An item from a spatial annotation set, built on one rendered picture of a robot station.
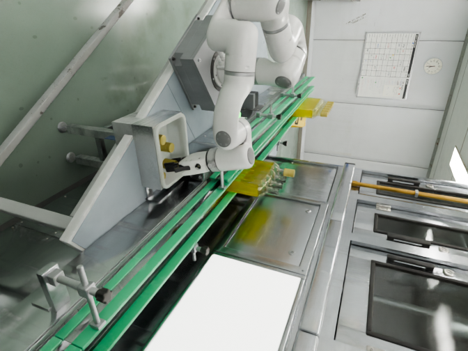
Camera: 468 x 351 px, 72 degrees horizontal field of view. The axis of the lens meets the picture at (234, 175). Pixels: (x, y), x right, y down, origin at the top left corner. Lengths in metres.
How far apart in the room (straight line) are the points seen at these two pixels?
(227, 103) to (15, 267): 0.96
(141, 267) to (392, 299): 0.77
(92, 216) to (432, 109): 6.76
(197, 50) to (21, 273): 0.98
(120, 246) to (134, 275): 0.11
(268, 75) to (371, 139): 6.27
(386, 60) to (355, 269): 5.99
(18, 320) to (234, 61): 0.78
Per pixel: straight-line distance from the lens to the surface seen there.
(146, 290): 0.96
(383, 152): 7.46
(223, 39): 0.91
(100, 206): 1.01
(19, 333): 0.86
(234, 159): 0.94
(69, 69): 1.63
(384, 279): 1.24
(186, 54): 1.19
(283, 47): 1.09
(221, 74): 1.26
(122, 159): 1.05
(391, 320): 1.13
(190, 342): 0.95
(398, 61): 6.99
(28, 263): 1.41
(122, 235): 1.02
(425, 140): 7.41
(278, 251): 1.19
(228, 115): 0.87
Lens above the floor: 1.42
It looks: 21 degrees down
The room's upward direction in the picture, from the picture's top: 100 degrees clockwise
